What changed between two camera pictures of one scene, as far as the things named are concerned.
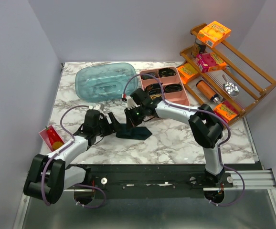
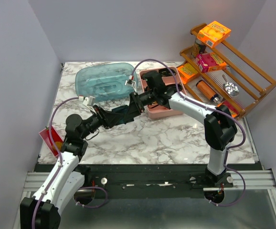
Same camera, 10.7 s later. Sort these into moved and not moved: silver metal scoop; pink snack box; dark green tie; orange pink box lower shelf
Moved: dark green tie
Not moved: orange pink box lower shelf; pink snack box; silver metal scoop
